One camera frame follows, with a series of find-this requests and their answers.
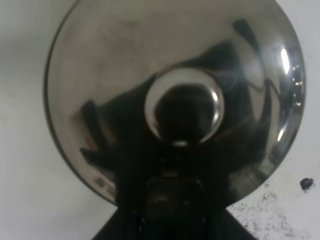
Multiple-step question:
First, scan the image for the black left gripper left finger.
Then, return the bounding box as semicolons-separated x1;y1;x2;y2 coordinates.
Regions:
92;201;145;240

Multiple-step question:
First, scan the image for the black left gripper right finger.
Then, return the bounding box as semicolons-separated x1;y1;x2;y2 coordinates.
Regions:
202;199;256;240

